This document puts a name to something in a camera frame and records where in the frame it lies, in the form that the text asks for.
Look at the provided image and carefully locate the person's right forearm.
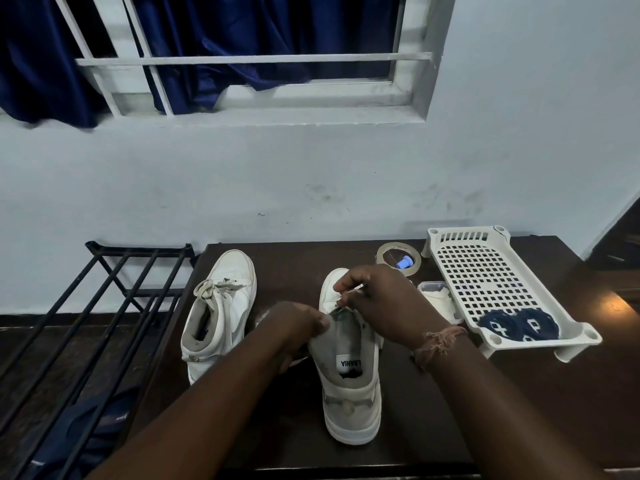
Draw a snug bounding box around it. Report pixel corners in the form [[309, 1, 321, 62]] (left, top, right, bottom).
[[414, 333, 612, 480]]

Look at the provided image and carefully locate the person's left hand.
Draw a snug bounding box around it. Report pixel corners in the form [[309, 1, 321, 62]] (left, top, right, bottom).
[[255, 301, 332, 376]]

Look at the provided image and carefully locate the white laced high-top sneaker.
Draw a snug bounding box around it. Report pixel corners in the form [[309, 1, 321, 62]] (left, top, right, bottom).
[[180, 250, 258, 386]]

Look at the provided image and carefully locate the clear adhesive tape roll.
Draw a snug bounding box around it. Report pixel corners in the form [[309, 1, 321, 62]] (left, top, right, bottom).
[[376, 242, 422, 276]]

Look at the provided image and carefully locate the dark blue bag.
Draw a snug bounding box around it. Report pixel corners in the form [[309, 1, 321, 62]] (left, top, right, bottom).
[[29, 385, 142, 480]]

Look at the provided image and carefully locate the black metal shoe rack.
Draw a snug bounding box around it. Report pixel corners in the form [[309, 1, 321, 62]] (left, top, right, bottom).
[[0, 241, 197, 480]]

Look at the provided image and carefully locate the frayed brown thread wristband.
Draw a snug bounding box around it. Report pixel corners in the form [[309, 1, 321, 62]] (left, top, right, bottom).
[[411, 326, 469, 370]]

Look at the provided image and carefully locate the person's left forearm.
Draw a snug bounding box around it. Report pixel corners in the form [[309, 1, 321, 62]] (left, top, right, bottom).
[[86, 329, 287, 480]]

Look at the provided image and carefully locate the clear container with white cloth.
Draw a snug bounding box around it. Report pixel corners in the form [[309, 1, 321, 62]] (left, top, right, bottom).
[[417, 281, 466, 326]]

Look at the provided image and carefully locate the white window frame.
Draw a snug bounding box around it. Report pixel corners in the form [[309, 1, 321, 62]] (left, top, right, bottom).
[[75, 0, 457, 126]]

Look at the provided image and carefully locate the white sneaker with grey lining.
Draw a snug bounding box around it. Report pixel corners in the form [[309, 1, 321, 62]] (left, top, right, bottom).
[[307, 268, 384, 446]]

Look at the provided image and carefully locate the white shoelace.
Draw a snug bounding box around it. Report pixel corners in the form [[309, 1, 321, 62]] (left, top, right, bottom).
[[324, 287, 368, 315]]

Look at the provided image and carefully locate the dark blue curtain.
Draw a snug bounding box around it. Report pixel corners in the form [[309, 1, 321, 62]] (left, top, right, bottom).
[[0, 0, 402, 129]]

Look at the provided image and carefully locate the white perforated plastic rack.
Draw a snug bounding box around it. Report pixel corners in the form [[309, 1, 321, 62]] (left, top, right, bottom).
[[422, 225, 603, 364]]

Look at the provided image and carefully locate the white window grille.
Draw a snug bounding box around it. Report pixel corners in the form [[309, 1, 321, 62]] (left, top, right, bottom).
[[52, 0, 434, 119]]

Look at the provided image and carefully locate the person's right hand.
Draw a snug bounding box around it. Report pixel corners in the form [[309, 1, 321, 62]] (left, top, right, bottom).
[[332, 265, 452, 351]]

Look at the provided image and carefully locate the dark wooden door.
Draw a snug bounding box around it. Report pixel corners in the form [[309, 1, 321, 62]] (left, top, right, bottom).
[[585, 194, 640, 315]]

